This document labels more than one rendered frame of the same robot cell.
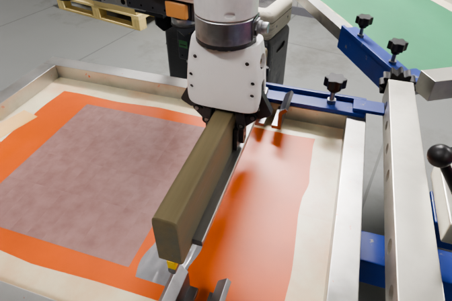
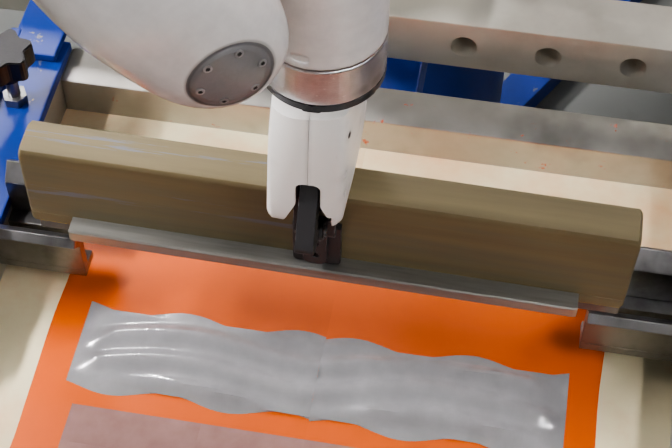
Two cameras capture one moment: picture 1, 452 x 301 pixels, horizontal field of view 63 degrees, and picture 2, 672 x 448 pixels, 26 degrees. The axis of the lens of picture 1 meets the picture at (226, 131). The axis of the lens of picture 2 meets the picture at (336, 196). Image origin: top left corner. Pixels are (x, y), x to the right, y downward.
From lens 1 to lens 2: 0.88 m
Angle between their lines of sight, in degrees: 65
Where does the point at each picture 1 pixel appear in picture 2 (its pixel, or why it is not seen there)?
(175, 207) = (612, 212)
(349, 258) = (474, 111)
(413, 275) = (534, 16)
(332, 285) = (530, 136)
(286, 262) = not seen: hidden behind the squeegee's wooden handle
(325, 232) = (393, 160)
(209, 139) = (435, 191)
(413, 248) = (487, 9)
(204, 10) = (379, 35)
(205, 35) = (378, 70)
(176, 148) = not seen: outside the picture
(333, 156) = (170, 133)
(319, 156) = not seen: hidden behind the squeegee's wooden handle
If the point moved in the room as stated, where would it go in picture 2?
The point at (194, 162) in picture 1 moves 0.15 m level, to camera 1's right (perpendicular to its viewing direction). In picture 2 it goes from (505, 204) to (460, 35)
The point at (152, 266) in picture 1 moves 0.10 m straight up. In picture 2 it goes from (535, 431) to (552, 356)
